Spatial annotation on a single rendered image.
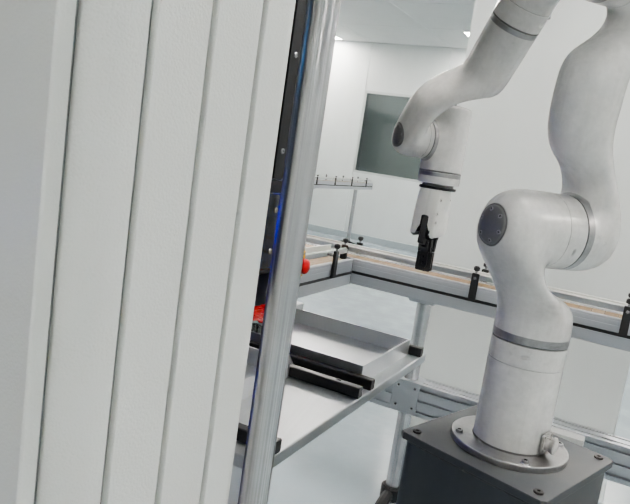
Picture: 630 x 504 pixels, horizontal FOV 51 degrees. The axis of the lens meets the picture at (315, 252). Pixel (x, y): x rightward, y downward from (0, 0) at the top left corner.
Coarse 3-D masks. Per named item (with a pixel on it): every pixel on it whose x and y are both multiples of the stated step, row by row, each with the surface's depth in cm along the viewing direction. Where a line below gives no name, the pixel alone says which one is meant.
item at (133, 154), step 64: (0, 0) 33; (64, 0) 31; (128, 0) 32; (192, 0) 35; (256, 0) 40; (0, 64) 33; (64, 64) 31; (128, 64) 33; (192, 64) 36; (256, 64) 41; (0, 128) 33; (64, 128) 32; (128, 128) 33; (192, 128) 37; (256, 128) 42; (0, 192) 33; (64, 192) 33; (128, 192) 34; (192, 192) 39; (256, 192) 44; (0, 256) 34; (64, 256) 33; (128, 256) 36; (192, 256) 39; (256, 256) 45; (0, 320) 34; (64, 320) 34; (128, 320) 36; (192, 320) 41; (0, 384) 34; (64, 384) 34; (128, 384) 37; (192, 384) 42; (0, 448) 35; (64, 448) 35; (128, 448) 38; (192, 448) 43
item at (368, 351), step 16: (304, 320) 157; (320, 320) 155; (336, 320) 153; (256, 336) 133; (304, 336) 147; (320, 336) 149; (336, 336) 151; (352, 336) 151; (368, 336) 149; (384, 336) 148; (304, 352) 128; (320, 352) 127; (336, 352) 139; (352, 352) 141; (368, 352) 142; (384, 352) 144; (400, 352) 141; (352, 368) 123; (368, 368) 125; (384, 368) 133
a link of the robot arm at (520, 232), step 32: (512, 192) 99; (544, 192) 100; (480, 224) 101; (512, 224) 96; (544, 224) 96; (576, 224) 98; (512, 256) 97; (544, 256) 97; (576, 256) 100; (512, 288) 101; (544, 288) 98; (512, 320) 103; (544, 320) 100
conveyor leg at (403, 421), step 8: (424, 304) 227; (432, 304) 223; (416, 312) 229; (424, 312) 227; (416, 320) 229; (424, 320) 228; (416, 328) 229; (424, 328) 228; (416, 336) 229; (424, 336) 229; (416, 344) 229; (424, 344) 231; (416, 368) 231; (408, 376) 231; (416, 376) 231; (400, 416) 234; (408, 416) 234; (400, 424) 234; (408, 424) 234; (400, 432) 234; (400, 440) 235; (392, 448) 237; (400, 448) 235; (392, 456) 237; (400, 456) 236; (392, 464) 237; (400, 464) 236; (392, 472) 237; (400, 472) 237; (392, 480) 237
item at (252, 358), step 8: (248, 352) 124; (256, 352) 123; (248, 360) 124; (256, 360) 123; (288, 360) 119; (248, 368) 122; (288, 368) 120; (248, 376) 108; (248, 384) 108; (248, 392) 109
